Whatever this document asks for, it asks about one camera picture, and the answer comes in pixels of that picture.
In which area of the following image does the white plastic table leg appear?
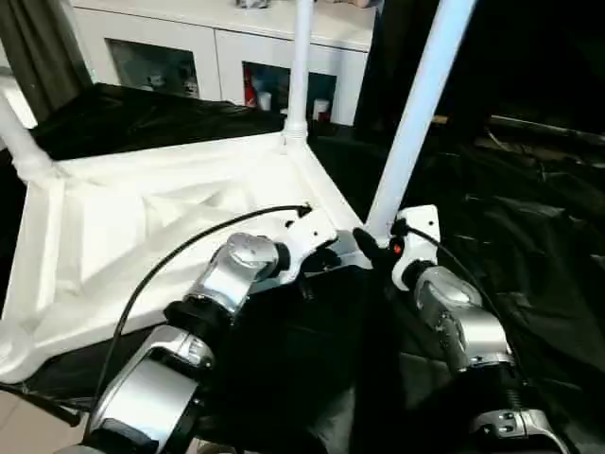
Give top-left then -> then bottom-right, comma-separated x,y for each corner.
282,0 -> 316,148
0,89 -> 56,183
366,0 -> 478,242

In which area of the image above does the white glass-door cabinet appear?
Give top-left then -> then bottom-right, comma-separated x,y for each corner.
70,0 -> 379,128

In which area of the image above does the white plastic table top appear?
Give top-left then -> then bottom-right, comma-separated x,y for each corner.
0,130 -> 379,385

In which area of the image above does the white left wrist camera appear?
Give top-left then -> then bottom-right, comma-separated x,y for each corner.
278,203 -> 339,288

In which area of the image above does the black stand leg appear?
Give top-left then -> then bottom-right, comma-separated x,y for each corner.
0,385 -> 81,427

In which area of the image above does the black right camera cable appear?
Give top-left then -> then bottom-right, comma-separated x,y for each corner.
399,221 -> 526,379

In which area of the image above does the dark metal pole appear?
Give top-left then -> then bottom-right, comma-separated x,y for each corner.
491,115 -> 605,141

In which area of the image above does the black mat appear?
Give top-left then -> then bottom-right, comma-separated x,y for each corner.
0,82 -> 605,454

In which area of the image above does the grey curtain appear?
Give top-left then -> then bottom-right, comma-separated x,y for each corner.
0,0 -> 94,122

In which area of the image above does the black left camera cable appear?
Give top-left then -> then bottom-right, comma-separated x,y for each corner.
84,203 -> 313,445

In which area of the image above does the black camera cable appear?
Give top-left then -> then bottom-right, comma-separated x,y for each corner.
84,203 -> 313,445
399,221 -> 526,379

